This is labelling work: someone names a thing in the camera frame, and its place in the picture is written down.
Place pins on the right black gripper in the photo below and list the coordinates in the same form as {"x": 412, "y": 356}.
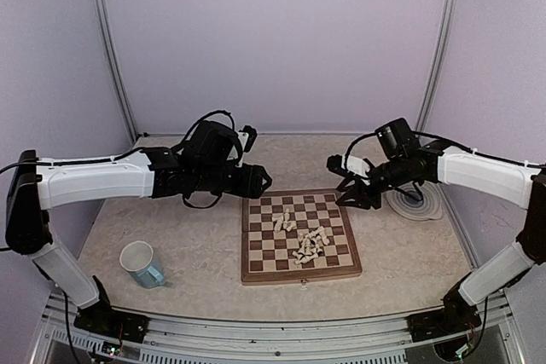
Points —
{"x": 357, "y": 190}

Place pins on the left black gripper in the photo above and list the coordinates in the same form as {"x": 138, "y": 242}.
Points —
{"x": 250, "y": 185}

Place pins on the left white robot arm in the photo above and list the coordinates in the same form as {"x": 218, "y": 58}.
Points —
{"x": 208, "y": 159}

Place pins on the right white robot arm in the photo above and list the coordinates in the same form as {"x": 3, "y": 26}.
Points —
{"x": 444, "y": 161}

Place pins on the wooden chess board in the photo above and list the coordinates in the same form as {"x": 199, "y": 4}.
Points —
{"x": 297, "y": 236}

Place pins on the white chess pieces pile right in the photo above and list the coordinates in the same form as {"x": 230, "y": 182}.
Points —
{"x": 311, "y": 245}

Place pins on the grey spiral coaster mat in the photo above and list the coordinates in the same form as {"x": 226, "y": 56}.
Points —
{"x": 418, "y": 204}

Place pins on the light blue ceramic mug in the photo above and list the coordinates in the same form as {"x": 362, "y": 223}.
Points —
{"x": 141, "y": 262}

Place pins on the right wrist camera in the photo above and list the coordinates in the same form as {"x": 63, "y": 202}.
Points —
{"x": 351, "y": 165}

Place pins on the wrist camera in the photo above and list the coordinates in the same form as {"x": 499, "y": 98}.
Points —
{"x": 247, "y": 137}
{"x": 351, "y": 165}

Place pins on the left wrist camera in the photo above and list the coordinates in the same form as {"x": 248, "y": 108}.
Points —
{"x": 247, "y": 137}

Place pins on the front aluminium rail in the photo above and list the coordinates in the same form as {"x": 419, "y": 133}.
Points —
{"x": 178, "y": 339}

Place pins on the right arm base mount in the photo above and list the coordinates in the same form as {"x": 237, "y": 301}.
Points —
{"x": 437, "y": 324}

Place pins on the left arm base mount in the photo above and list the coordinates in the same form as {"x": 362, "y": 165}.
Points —
{"x": 113, "y": 324}

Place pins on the right aluminium frame post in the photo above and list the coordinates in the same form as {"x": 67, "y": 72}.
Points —
{"x": 441, "y": 46}

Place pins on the aluminium frame post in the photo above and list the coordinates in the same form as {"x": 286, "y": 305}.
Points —
{"x": 114, "y": 69}
{"x": 441, "y": 46}

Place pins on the left aluminium frame post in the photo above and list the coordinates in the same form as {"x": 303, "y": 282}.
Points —
{"x": 114, "y": 69}

